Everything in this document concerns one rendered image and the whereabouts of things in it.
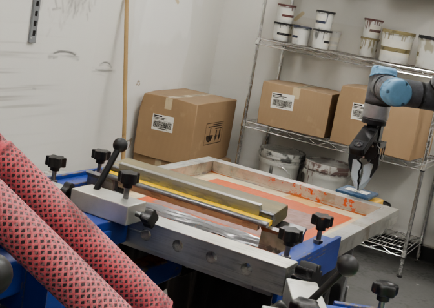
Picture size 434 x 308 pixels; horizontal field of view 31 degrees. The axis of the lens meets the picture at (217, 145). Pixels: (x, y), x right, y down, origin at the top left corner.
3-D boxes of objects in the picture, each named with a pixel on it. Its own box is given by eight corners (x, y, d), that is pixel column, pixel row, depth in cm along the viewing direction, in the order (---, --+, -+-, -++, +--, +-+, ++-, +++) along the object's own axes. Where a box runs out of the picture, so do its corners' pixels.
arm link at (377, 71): (376, 66, 221) (367, 63, 229) (369, 104, 223) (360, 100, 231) (403, 70, 222) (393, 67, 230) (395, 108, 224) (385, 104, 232)
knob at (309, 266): (287, 291, 135) (294, 250, 134) (317, 302, 133) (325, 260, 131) (268, 302, 129) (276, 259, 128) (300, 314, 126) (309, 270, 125)
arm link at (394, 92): (428, 83, 212) (414, 78, 222) (388, 77, 210) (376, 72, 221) (422, 112, 213) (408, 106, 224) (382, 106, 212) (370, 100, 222)
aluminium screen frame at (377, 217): (206, 168, 234) (208, 155, 234) (396, 223, 208) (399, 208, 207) (21, 208, 166) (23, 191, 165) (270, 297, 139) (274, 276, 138)
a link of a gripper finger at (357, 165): (363, 188, 235) (369, 158, 233) (356, 191, 230) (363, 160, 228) (353, 186, 236) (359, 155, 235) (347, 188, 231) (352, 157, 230)
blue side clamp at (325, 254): (313, 261, 168) (320, 229, 166) (335, 268, 165) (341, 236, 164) (250, 296, 141) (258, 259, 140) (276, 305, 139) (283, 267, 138)
